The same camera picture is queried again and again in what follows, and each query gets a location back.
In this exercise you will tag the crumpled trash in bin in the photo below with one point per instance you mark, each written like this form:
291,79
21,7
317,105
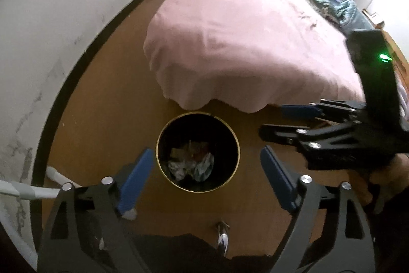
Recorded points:
183,163

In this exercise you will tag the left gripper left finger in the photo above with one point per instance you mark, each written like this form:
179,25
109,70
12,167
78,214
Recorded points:
84,231

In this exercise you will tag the black round trash bin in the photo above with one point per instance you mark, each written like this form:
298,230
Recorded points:
200,132

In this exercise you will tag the person's right hand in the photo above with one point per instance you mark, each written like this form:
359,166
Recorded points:
392,180

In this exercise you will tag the teal crumpled duvet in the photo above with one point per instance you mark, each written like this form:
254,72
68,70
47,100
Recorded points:
339,14

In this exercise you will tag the bed with pink blanket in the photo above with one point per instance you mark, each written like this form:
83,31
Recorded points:
248,54

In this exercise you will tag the silver metal trigger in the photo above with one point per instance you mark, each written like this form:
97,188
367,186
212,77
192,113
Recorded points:
223,238

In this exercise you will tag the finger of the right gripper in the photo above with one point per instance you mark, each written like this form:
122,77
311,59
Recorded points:
329,110
287,133

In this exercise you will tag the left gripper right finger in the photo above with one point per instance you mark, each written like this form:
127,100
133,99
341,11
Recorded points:
328,232

